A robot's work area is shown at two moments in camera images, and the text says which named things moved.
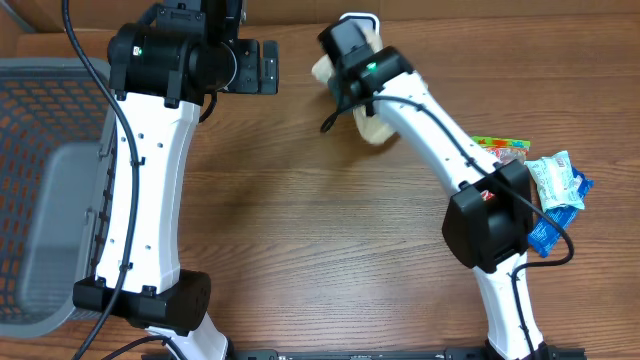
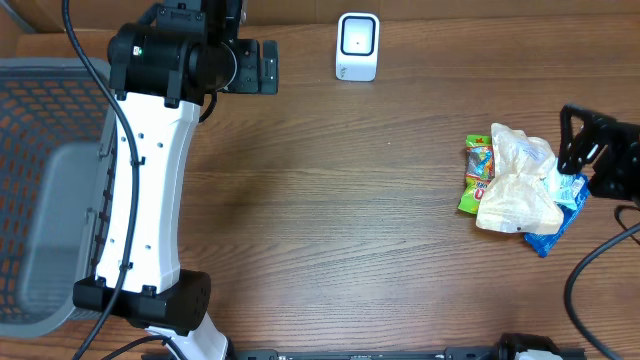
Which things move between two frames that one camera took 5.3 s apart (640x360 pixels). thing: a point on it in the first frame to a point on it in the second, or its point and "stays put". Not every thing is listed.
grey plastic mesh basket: [58, 150] stays put
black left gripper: [251, 79] stays put
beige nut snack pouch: [369, 126] to [519, 196]
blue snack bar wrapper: [542, 236] stays put
